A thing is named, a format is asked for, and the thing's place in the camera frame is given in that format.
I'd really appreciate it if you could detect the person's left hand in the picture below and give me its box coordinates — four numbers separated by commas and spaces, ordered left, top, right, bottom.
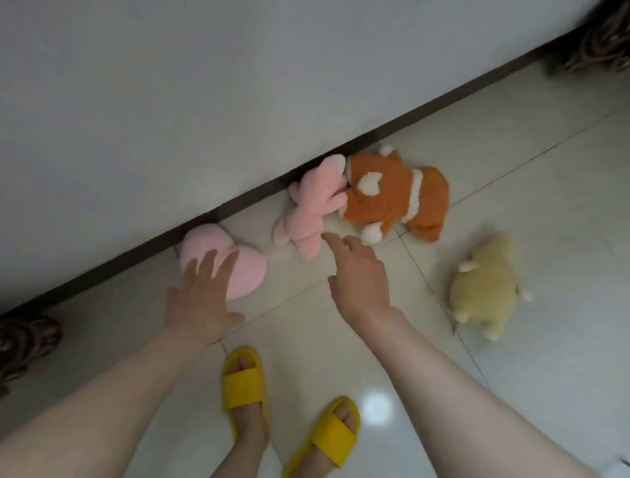
164, 249, 246, 346

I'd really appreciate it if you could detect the person's right hand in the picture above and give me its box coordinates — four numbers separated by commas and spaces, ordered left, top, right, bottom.
321, 231, 403, 337

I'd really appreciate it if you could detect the person's right forearm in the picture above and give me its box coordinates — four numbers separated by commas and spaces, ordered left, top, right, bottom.
362, 309, 599, 478

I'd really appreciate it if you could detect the person's left forearm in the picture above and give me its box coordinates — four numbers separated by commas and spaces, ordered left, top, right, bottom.
0, 322, 212, 478

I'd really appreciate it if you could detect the pink heart plush pillow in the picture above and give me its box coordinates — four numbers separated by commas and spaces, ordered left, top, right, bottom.
178, 224, 268, 301

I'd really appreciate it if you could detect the pink bunny plush toy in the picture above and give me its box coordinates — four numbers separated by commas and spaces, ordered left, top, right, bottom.
273, 154, 349, 262

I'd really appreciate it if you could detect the orange and white plush toy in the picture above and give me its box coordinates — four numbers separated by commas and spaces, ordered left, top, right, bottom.
338, 144, 450, 244

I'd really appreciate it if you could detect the yellow left slipper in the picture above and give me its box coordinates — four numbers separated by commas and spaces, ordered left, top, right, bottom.
220, 347, 272, 444

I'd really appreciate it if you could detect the yellow slipper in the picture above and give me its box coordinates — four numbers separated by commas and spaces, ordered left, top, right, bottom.
281, 396, 361, 478
220, 347, 272, 444

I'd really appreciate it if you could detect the dark brown baseboard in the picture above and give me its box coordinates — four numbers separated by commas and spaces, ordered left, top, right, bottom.
0, 43, 567, 320

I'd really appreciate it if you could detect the person's left foot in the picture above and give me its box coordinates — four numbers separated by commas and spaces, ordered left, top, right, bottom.
211, 356, 271, 478

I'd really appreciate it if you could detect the person's foot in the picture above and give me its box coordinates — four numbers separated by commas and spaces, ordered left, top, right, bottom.
211, 356, 271, 478
293, 400, 358, 478

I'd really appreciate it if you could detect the beige plush toy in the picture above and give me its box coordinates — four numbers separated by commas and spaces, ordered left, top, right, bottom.
449, 235, 535, 342

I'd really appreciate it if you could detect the yellow right slipper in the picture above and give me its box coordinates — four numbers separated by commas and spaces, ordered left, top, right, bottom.
281, 396, 361, 478

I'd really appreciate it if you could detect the person's right foot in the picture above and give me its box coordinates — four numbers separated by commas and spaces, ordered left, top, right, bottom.
293, 400, 358, 478

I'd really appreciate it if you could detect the brown patterned curtain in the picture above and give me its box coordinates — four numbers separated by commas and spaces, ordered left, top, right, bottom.
0, 315, 64, 397
544, 0, 630, 76

